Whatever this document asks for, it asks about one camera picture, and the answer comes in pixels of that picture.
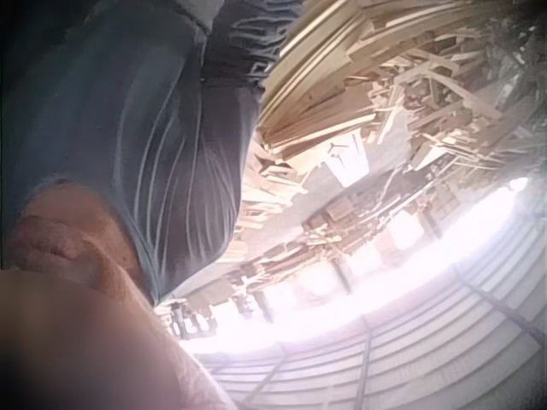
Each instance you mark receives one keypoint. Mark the stack of long wooden boards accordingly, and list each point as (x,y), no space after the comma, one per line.
(316,81)

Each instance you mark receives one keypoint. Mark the heap of wooden planks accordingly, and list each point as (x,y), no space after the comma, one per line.
(406,141)

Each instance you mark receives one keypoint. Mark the person's legs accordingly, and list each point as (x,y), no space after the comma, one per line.
(252,38)

